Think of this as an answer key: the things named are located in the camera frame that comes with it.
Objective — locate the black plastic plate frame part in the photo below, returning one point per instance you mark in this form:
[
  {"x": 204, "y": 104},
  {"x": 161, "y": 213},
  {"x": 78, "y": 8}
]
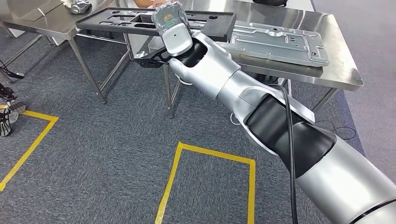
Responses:
[{"x": 216, "y": 28}]

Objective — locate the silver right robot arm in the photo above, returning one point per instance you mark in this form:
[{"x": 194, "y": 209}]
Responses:
[{"x": 216, "y": 77}]

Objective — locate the stainless steel workbench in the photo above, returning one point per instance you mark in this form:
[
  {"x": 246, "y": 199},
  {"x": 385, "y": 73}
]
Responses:
[{"x": 340, "y": 61}]

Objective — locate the yellow floor tape square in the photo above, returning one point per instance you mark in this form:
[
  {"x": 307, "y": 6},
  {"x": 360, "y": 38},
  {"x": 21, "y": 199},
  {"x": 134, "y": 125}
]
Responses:
[{"x": 216, "y": 154}]

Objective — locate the grey stamped metal panel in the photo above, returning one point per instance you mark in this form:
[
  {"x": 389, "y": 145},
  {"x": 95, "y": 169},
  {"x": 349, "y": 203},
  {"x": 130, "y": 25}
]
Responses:
[{"x": 278, "y": 46}]

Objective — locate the black bag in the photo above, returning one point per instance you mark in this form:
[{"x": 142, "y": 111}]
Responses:
[{"x": 269, "y": 2}]

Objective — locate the small grey device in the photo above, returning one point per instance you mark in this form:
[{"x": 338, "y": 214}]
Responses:
[{"x": 80, "y": 6}]

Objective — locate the black stand leg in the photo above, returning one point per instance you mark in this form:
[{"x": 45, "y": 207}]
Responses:
[{"x": 15, "y": 75}]

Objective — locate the stainless steel table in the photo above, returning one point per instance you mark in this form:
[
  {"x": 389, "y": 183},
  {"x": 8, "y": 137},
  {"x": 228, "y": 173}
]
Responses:
[{"x": 31, "y": 21}]

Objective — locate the person's shoe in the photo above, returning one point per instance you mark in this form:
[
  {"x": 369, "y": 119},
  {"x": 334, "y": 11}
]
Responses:
[
  {"x": 6, "y": 123},
  {"x": 7, "y": 92}
]

